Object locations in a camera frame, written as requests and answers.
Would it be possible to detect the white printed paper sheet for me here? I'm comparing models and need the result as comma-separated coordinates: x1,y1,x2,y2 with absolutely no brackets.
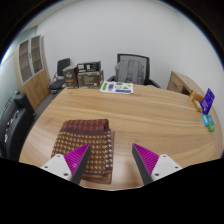
99,80,135,95

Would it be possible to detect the low wooden side cabinet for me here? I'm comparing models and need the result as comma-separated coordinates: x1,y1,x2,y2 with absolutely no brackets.
166,70,205,98

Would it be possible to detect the black mesh office chair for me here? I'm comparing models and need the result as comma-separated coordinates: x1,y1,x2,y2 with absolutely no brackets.
106,53,162,89

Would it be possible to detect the orange wooden holder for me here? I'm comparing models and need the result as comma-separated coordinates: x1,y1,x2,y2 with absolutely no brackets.
188,90,204,113

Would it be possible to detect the grey backpack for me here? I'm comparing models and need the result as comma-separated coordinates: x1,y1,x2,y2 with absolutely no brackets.
114,59,146,86

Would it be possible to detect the black leather sofa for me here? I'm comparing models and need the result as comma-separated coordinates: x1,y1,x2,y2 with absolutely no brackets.
0,92,37,161

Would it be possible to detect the large dark cardboard box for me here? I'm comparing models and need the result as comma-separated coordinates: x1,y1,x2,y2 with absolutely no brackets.
76,70,105,90

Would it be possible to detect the small green box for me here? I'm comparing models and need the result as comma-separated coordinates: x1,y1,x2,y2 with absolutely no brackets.
207,113,216,133

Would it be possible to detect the black visitor chair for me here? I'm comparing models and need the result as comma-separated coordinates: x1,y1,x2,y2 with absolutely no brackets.
48,57,72,95

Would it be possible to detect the wooden cabinet with glass doors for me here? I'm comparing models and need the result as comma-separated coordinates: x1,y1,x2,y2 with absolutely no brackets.
13,34,51,111

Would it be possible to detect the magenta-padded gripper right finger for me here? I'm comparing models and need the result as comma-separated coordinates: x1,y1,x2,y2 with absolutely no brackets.
131,143,183,186

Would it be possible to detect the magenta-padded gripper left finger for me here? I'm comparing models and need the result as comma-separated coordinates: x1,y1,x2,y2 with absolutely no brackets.
40,143,92,185

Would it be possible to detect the flat dark cardboard box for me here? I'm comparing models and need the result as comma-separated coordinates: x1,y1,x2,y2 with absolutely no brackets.
76,60,102,74

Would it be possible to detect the purple card stand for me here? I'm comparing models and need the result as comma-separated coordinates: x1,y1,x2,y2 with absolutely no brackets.
200,87,216,115

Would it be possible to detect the small cyan box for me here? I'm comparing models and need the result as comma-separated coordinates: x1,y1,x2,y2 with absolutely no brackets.
201,113,211,128

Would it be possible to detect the brown patterned towel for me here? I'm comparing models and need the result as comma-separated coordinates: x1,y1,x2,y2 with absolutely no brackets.
50,118,116,185

